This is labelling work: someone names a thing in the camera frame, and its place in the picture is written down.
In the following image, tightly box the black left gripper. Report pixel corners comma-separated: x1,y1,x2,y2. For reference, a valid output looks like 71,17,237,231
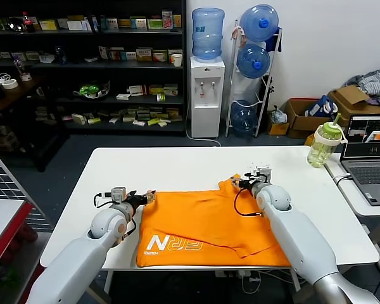
126,189,156,206

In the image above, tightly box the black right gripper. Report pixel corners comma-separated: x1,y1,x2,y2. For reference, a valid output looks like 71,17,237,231
230,177,258,191

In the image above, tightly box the orange t-shirt white print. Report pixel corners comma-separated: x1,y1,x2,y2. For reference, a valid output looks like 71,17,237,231
136,173,292,269

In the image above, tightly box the pile of grey clothes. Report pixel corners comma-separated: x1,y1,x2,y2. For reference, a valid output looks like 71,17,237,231
345,70,380,108

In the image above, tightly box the blue water jug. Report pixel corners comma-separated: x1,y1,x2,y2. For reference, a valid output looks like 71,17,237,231
239,3,279,42
231,99,259,134
191,7,225,61
236,42,271,79

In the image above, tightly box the small yellow box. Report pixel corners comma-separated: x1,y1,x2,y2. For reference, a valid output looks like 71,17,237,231
267,122,289,137

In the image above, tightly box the white water dispenser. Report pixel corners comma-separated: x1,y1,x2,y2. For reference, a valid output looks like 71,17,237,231
189,55,225,139

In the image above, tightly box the grey plastic bag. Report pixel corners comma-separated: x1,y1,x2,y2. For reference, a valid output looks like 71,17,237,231
270,106,288,125

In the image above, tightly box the open cardboard box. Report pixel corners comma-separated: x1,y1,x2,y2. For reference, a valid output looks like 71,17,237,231
284,98,332,140

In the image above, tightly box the green lid drinking bottle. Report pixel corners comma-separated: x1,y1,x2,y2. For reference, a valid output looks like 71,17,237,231
307,113,348,170

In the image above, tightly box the white power strip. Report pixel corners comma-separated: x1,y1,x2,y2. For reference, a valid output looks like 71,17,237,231
215,270,262,282

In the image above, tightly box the blue white bag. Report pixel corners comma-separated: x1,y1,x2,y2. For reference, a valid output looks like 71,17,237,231
305,94,339,120

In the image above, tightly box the bowl of green fruit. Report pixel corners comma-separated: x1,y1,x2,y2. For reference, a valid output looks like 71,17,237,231
73,80,111,101

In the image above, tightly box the grey laptop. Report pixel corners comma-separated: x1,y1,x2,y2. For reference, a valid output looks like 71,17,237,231
340,114,380,206

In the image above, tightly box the black shelf unit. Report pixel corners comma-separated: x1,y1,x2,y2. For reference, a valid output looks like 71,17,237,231
0,0,187,137

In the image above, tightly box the yellow white medicine box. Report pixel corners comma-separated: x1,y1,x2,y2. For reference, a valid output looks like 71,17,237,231
136,47,153,62

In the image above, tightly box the large cardboard box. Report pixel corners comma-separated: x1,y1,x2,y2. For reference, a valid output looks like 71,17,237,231
328,85,380,127

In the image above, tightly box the dark blue hanging cloth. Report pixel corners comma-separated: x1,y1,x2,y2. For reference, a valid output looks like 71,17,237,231
265,27,283,54

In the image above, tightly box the brown wooden table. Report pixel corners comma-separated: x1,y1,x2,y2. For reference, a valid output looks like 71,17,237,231
0,75,48,174

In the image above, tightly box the teal white medicine box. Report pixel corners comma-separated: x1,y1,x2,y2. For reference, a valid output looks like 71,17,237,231
130,16,148,30

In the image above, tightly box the pink medicine box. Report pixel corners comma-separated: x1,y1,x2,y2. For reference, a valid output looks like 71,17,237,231
161,10,174,30

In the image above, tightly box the cola bottle red cap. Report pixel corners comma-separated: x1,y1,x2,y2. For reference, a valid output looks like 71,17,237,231
21,11,36,34

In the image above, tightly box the dark glass bowl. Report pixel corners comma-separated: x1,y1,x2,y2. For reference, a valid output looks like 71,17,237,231
6,16,27,32

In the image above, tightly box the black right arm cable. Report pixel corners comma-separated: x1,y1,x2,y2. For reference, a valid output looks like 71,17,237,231
234,188,267,218

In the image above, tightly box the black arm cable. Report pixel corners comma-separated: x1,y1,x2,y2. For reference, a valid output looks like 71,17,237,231
93,192,137,237
234,188,267,218

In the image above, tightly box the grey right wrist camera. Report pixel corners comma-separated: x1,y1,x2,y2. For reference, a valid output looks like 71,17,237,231
252,166,272,183

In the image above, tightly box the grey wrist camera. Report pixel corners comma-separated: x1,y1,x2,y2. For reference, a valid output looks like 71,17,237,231
252,166,272,183
110,187,127,203

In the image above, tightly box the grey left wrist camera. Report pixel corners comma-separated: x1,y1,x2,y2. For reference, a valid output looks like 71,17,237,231
110,187,127,203

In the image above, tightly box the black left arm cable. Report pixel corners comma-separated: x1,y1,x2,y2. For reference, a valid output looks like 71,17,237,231
93,192,137,237

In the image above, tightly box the white laptop cable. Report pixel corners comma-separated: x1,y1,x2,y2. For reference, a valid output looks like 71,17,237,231
332,172,352,186

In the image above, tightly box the white wire jug rack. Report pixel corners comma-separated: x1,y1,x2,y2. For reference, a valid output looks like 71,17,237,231
225,18,283,139

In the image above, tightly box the white wire grid panel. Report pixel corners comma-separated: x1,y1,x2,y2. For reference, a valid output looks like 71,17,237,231
0,142,29,200

